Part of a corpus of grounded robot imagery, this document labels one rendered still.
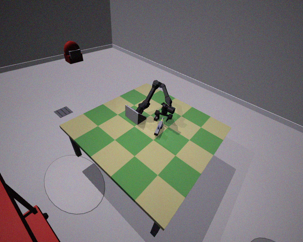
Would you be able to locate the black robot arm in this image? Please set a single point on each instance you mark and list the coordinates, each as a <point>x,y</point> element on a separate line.
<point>145,104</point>

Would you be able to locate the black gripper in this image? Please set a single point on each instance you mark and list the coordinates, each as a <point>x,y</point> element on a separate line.
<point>164,113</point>

